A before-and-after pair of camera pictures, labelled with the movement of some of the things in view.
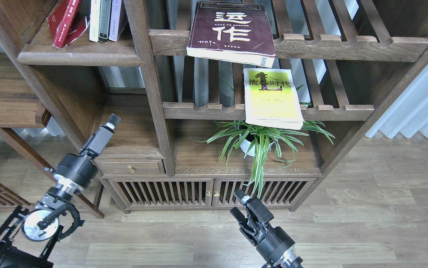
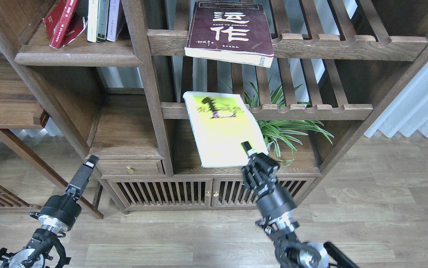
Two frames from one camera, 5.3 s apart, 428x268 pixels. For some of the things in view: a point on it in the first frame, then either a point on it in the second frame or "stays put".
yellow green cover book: (271, 99) to (220, 123)
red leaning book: (65, 25) stays put
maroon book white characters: (236, 32) stays put
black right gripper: (274, 243) to (274, 200)
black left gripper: (79, 169) to (65, 209)
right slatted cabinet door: (276, 192) stays put
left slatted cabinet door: (165, 192) stays put
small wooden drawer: (116, 166) stays put
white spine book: (94, 20) stays put
